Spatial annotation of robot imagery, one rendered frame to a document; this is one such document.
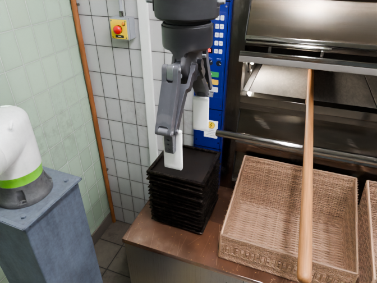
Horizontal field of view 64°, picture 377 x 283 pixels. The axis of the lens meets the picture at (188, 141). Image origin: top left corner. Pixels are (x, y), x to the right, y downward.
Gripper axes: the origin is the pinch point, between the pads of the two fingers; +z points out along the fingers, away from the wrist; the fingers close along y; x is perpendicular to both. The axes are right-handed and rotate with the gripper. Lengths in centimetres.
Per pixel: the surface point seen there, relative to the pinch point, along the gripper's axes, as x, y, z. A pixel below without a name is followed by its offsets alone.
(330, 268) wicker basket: 41, -47, 76
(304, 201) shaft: 23.5, -24.7, 27.9
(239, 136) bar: -1, -58, 31
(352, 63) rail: 34, -81, 5
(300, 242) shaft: 23.4, -10.6, 28.5
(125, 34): -65, -87, 2
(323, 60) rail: 24, -81, 5
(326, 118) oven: 31, -96, 35
